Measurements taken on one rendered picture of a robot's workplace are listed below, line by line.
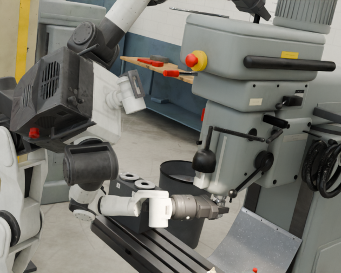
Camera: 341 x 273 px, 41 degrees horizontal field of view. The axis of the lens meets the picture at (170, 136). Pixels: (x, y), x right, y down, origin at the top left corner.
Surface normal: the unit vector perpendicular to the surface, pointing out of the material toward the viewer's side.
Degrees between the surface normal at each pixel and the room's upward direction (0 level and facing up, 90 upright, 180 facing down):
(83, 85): 59
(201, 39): 90
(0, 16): 90
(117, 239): 90
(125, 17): 96
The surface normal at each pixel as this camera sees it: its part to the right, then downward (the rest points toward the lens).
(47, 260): 0.16, -0.95
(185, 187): -0.08, 0.33
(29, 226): 0.88, 0.12
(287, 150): 0.65, 0.32
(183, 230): 0.14, 0.36
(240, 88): -0.75, 0.07
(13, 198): -0.47, 0.18
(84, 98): 0.83, -0.26
